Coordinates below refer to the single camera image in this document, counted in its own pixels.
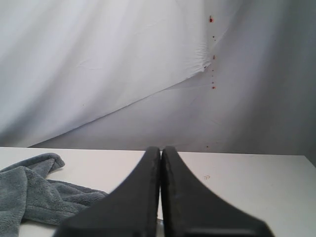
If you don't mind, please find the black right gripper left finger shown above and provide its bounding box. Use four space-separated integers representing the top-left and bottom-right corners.
55 147 160 237

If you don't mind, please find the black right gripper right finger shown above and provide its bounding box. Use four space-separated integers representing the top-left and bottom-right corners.
161 146 272 237

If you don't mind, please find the grey fleece towel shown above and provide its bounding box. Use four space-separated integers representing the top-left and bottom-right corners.
0 153 107 229

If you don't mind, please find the white backdrop sheet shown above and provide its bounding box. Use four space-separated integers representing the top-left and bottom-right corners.
0 0 316 154

